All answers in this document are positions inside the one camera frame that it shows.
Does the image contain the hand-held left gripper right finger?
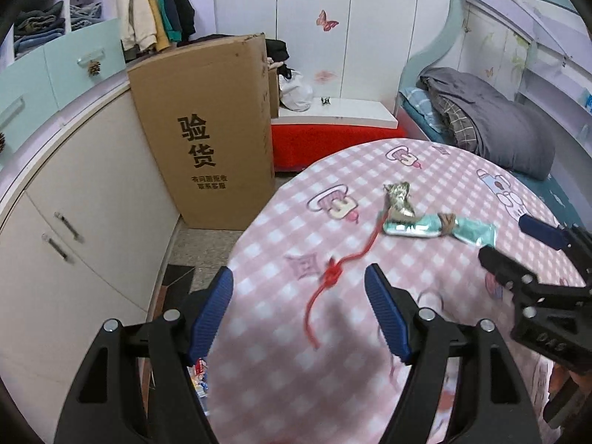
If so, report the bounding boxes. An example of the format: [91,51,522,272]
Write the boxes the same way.
[364,263,542,444]

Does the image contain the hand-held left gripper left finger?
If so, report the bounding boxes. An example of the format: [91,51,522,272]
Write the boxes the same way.
[53,266,234,444]

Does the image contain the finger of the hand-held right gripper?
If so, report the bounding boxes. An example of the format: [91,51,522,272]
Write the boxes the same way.
[478,245,592,374]
[518,214,592,262]

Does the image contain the red string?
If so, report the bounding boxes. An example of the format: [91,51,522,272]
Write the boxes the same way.
[303,215,389,350]

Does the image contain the teal foil wrapper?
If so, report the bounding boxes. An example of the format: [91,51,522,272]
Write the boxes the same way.
[381,213,497,246]

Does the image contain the dark floor mat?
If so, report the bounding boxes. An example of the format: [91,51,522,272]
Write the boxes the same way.
[159,263,195,308]

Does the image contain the teal printed bed sheet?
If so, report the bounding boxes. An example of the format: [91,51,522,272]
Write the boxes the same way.
[509,169,592,234]

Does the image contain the colourful plastic wrapper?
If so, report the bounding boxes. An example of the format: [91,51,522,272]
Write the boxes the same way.
[189,356,211,419]

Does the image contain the pink checked tablecloth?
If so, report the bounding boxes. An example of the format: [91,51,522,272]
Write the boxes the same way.
[206,138,588,444]

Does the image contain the crumpled silver foil wrapper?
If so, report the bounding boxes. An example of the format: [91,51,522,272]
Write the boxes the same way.
[383,181,417,223]

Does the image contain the grey blanket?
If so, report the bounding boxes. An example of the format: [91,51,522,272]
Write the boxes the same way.
[418,67,556,181]

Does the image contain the plaid cloth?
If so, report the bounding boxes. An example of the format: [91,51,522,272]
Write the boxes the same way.
[437,95,479,153]

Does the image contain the cream cabinet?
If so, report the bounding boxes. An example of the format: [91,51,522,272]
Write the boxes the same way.
[0,74,181,426]

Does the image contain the blue checked bedding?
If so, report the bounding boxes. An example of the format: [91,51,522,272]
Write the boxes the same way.
[400,87,445,142]

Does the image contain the red bench with white top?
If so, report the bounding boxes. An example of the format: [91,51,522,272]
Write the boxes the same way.
[270,97,408,174]

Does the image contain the large brown cardboard box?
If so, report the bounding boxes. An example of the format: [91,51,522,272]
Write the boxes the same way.
[127,33,276,231]

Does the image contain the white plastic bag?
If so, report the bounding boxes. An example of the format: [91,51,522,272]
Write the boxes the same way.
[277,70,313,112]

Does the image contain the black clothing pile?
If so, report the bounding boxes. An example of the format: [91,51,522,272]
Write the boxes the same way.
[265,39,290,79]

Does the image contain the white wardrobe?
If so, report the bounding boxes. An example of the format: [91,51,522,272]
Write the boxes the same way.
[213,0,456,116]

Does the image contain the teal drawer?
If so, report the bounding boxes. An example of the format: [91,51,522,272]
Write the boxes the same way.
[0,46,58,167]
[44,18,127,112]

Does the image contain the green hanging garment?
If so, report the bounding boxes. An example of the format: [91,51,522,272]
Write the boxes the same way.
[152,0,183,42]

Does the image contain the black hanging garment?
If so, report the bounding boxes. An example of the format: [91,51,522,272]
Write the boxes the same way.
[159,0,197,47]

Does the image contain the yellow hanging garment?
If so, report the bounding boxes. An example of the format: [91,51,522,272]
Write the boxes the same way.
[139,0,170,51]

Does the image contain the pink brown butterfly sticker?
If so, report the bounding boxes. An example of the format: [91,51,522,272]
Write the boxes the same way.
[316,9,339,32]

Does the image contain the cream hanging garment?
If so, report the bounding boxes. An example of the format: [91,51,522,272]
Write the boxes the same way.
[113,0,158,53]

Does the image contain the folded blue jeans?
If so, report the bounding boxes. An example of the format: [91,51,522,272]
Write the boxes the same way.
[69,2,103,28]
[13,2,65,58]

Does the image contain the metal cabinet handle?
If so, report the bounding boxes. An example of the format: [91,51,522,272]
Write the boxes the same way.
[54,212,84,241]
[43,235,75,264]

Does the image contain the teal bed frame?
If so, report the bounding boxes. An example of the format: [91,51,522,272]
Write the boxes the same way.
[395,0,592,116]

